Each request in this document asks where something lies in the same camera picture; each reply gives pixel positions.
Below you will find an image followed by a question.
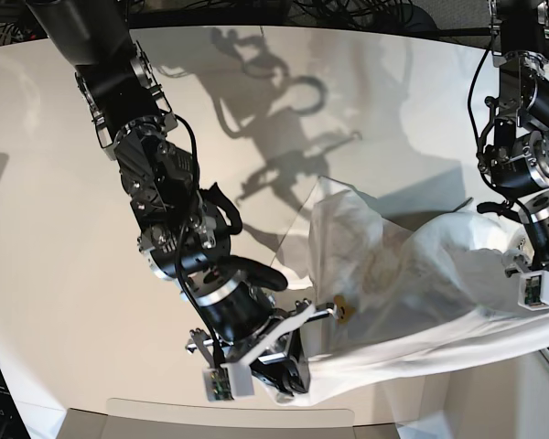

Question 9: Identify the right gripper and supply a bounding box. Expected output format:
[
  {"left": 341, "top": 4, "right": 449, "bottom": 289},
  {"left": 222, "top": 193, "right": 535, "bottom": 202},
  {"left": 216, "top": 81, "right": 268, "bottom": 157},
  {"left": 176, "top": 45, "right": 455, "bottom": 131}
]
[{"left": 185, "top": 281, "right": 339, "bottom": 396}]

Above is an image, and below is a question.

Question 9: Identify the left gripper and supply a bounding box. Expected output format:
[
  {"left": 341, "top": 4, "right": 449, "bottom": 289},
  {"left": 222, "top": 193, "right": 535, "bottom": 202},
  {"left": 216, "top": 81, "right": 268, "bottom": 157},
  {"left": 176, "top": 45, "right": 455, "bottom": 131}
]
[{"left": 503, "top": 208, "right": 549, "bottom": 270}]

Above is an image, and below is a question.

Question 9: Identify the white printed t-shirt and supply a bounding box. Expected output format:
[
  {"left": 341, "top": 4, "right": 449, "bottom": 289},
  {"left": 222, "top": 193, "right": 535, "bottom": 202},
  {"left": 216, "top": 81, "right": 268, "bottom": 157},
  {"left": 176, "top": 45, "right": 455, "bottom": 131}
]
[{"left": 271, "top": 177, "right": 549, "bottom": 407}]

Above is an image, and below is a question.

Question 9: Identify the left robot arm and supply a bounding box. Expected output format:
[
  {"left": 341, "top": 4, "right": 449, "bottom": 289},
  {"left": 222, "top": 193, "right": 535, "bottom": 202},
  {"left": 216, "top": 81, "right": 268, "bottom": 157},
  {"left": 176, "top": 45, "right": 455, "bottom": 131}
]
[{"left": 474, "top": 1, "right": 549, "bottom": 271}]

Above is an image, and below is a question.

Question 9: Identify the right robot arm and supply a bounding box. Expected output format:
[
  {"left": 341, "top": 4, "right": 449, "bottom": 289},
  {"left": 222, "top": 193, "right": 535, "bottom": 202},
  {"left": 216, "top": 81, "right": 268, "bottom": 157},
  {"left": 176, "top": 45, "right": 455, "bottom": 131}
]
[{"left": 27, "top": 1, "right": 337, "bottom": 402}]

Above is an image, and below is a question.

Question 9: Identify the grey cardboard box right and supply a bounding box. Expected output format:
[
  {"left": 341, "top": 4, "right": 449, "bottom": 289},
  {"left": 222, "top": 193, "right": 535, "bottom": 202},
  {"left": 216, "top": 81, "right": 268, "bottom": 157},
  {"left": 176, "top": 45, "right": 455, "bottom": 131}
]
[{"left": 396, "top": 350, "right": 549, "bottom": 438}]

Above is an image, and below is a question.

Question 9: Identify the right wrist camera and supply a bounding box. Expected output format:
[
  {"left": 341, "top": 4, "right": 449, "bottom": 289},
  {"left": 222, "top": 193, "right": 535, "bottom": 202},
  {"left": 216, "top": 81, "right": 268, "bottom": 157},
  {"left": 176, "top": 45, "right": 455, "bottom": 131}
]
[{"left": 202, "top": 363, "right": 254, "bottom": 402}]

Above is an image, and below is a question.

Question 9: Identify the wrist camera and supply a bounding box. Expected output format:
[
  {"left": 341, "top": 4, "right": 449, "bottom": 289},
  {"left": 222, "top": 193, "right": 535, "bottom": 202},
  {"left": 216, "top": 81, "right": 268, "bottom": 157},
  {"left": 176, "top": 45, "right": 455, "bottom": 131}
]
[
  {"left": 518, "top": 271, "right": 549, "bottom": 310},
  {"left": 202, "top": 363, "right": 254, "bottom": 402}
]

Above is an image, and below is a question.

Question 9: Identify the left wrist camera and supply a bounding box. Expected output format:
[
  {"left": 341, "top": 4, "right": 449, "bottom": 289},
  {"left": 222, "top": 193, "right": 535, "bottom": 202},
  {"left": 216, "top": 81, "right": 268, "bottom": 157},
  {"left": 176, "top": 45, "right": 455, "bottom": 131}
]
[{"left": 518, "top": 271, "right": 549, "bottom": 310}]

